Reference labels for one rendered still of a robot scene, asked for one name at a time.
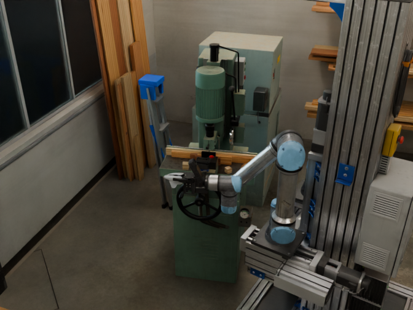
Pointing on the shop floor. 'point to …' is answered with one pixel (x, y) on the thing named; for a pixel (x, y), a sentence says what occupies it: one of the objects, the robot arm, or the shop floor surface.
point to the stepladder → (157, 127)
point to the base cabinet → (207, 242)
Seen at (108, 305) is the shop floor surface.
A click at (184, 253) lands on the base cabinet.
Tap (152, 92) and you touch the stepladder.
